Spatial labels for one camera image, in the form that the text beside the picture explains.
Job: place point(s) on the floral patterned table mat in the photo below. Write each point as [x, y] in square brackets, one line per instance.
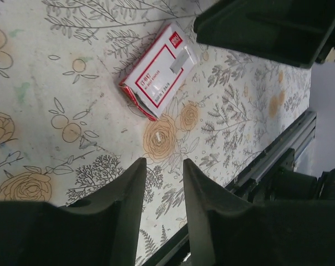
[66, 129]

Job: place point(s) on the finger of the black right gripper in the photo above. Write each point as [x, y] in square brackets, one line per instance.
[298, 33]

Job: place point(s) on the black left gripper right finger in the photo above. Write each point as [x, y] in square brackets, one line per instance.
[295, 228]

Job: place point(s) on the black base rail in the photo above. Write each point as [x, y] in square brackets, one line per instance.
[280, 155]

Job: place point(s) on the red white staple box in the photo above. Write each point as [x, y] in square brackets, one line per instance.
[162, 69]

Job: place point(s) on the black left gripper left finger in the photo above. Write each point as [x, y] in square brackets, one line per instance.
[99, 229]

